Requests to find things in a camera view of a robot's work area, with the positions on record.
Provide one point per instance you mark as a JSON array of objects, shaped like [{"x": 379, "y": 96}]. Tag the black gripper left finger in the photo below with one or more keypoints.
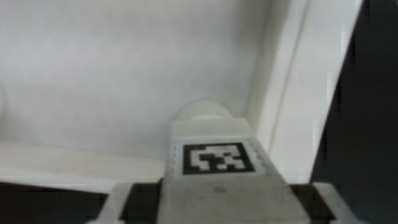
[{"x": 131, "y": 205}]

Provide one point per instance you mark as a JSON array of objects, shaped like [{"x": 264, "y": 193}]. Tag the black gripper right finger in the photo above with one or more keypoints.
[{"x": 324, "y": 204}]

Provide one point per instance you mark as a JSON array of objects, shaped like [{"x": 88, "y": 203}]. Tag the white table leg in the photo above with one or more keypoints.
[{"x": 223, "y": 187}]

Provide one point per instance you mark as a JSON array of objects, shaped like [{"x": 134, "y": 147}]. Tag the white square tabletop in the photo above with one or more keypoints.
[{"x": 109, "y": 62}]

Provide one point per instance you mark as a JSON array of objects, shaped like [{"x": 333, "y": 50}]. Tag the white L-shaped obstacle wall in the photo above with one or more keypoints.
[{"x": 310, "y": 85}]

